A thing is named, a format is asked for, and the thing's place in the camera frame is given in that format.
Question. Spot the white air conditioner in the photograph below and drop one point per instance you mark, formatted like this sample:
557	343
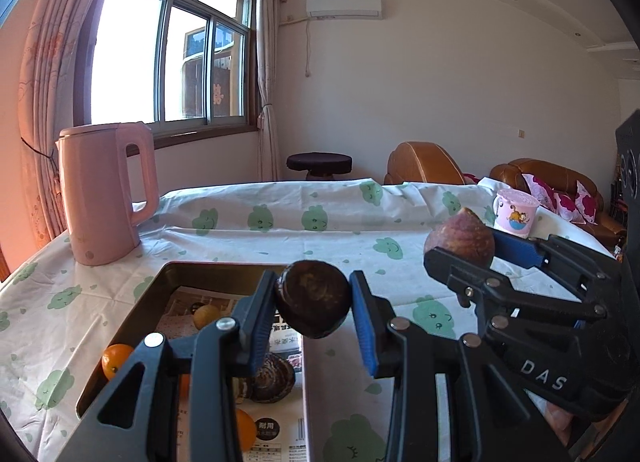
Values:
345	4

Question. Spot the air conditioner pipe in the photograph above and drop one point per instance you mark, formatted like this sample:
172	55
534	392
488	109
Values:
306	52

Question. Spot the wide pink curtain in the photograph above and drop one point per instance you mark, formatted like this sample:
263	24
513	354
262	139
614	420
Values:
55	67

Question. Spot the narrow pink curtain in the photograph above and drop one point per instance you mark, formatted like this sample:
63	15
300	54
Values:
267	92

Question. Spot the cut striped taro piece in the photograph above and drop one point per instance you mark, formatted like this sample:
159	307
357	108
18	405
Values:
274	378

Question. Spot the white cloud print tablecloth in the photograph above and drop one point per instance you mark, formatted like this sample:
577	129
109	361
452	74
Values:
300	242

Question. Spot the pink window sticker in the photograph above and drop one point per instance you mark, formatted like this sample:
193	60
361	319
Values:
216	92

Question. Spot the medium orange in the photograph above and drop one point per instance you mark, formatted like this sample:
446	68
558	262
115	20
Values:
246	429

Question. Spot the pink tin box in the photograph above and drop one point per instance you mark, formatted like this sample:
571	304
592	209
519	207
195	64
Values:
135	322

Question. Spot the printed paper leaflet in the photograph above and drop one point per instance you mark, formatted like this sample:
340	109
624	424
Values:
175	322

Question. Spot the small orange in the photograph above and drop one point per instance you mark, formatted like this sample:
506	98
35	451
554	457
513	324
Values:
207	317

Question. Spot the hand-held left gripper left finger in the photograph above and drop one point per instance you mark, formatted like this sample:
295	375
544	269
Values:
261	342

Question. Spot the sliding window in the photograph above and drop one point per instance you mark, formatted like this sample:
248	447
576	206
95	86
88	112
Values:
130	52

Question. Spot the pink electric kettle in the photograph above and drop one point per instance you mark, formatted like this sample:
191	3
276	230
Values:
100	192

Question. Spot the person's right hand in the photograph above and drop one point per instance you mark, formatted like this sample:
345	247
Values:
557	419

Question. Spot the brown leather sofa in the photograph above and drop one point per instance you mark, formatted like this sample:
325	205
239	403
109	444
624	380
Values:
550	172

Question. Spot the large orange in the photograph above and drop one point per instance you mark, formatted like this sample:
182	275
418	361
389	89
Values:
114	361

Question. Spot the dark brown water chestnut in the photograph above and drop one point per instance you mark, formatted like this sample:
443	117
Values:
312	299

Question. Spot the round dark stool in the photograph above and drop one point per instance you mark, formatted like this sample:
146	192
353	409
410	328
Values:
320	162

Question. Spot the pink cartoon cup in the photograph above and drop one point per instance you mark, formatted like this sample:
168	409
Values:
515	217

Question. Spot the large brown taro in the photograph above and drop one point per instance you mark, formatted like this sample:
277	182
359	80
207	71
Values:
460	242

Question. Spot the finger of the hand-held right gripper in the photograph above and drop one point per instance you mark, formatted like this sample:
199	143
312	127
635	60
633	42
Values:
460	272
517	249

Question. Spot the pink floral cushion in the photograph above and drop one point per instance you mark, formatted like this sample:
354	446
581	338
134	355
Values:
590	202
567	204
540	189

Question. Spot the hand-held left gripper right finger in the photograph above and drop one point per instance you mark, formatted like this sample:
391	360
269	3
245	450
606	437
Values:
364	337

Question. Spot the brown leather armchair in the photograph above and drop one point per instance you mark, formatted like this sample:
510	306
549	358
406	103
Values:
425	162

